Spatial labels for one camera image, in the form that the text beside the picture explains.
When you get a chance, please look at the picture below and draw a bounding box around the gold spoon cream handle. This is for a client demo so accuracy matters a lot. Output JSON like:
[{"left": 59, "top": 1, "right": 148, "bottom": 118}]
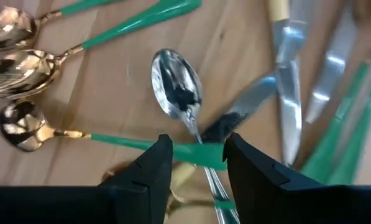
[{"left": 165, "top": 161, "right": 217, "bottom": 218}]

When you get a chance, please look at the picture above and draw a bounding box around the silver spoon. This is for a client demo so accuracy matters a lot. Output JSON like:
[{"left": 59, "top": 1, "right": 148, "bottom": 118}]
[
  {"left": 150, "top": 48, "right": 240, "bottom": 224},
  {"left": 200, "top": 74, "right": 279, "bottom": 144}
]

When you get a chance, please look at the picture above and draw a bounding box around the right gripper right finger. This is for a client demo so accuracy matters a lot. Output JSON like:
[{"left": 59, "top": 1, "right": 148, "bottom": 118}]
[{"left": 222, "top": 133, "right": 371, "bottom": 224}]

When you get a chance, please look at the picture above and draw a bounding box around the cream handled knife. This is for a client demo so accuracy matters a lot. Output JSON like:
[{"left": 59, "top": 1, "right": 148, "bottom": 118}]
[
  {"left": 265, "top": 0, "right": 307, "bottom": 167},
  {"left": 305, "top": 6, "right": 360, "bottom": 124}
]

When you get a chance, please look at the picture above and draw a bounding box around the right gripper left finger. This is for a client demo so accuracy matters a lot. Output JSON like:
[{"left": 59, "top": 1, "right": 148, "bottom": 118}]
[{"left": 0, "top": 134, "right": 173, "bottom": 224}]

